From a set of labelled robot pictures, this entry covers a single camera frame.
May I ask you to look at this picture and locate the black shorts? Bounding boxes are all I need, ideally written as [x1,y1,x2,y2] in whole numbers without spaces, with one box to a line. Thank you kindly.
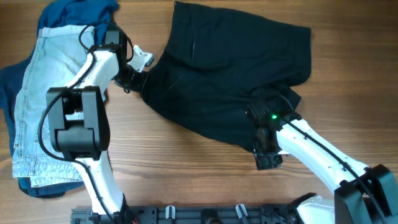
[141,2,312,151]

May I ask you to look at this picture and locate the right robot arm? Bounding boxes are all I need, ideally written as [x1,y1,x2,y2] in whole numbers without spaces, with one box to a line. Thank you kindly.
[245,95,397,223]

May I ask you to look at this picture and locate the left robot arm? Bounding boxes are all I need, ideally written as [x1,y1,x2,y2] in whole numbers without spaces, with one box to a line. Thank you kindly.
[40,28,153,223]

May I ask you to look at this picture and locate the light denim shorts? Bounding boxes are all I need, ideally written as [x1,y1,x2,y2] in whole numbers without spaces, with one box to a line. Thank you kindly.
[11,24,108,188]

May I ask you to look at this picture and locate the dark blue garment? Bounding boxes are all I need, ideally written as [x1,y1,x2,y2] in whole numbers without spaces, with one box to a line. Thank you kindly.
[1,0,118,198]

